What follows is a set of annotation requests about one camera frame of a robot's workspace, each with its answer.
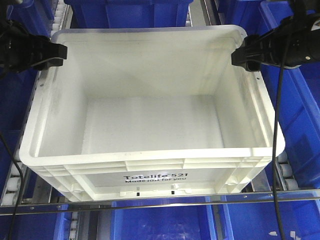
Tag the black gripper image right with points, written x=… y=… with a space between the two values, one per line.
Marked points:
x=297 y=42

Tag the blue bin destination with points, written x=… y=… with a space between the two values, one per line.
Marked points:
x=123 y=14
x=164 y=223

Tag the blue bin left destination shelf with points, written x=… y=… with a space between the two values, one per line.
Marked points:
x=15 y=88

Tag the blue bin right destination shelf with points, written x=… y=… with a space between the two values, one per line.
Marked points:
x=300 y=103

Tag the left side white rollers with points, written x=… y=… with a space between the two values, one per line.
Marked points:
x=10 y=180

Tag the right side white rollers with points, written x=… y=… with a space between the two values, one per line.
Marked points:
x=285 y=172

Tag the blue bin lower destination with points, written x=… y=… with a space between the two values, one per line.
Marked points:
x=164 y=223

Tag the white plastic tote bin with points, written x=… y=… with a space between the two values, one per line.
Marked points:
x=148 y=113

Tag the blue bin destination shelf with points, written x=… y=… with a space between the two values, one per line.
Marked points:
x=300 y=103
x=15 y=88

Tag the blue bin rear destination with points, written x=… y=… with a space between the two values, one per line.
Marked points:
x=123 y=14

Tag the white rollers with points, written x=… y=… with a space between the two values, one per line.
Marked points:
x=285 y=172
x=10 y=180

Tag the destination shelf front rail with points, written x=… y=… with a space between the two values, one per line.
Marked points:
x=174 y=201

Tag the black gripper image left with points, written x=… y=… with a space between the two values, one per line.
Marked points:
x=18 y=49

